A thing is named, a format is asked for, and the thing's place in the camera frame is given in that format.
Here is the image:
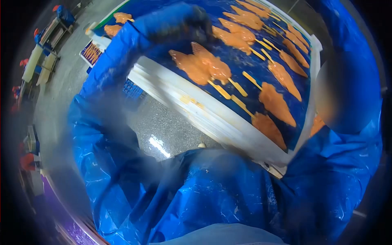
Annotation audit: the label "person's body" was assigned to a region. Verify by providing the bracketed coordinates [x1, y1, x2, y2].
[68, 92, 384, 245]

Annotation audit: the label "white plastic canister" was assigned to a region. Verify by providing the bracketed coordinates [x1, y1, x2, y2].
[36, 53, 59, 87]
[21, 44, 44, 83]

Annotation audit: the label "small tray with skewers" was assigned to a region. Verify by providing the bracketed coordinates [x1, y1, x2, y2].
[79, 40, 103, 68]

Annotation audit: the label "blue plastic crate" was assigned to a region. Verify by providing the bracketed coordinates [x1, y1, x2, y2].
[122, 78, 145, 101]

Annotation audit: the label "person's left hand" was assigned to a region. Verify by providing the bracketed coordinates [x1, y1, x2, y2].
[134, 2, 215, 44]

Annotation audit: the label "metal work table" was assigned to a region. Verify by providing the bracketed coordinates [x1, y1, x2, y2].
[40, 17, 75, 48]

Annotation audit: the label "rows of orange meat skewers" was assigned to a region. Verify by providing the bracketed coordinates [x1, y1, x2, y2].
[104, 0, 312, 150]

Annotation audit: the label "person's left fingers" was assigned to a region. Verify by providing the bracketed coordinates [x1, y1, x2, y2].
[184, 6, 215, 44]

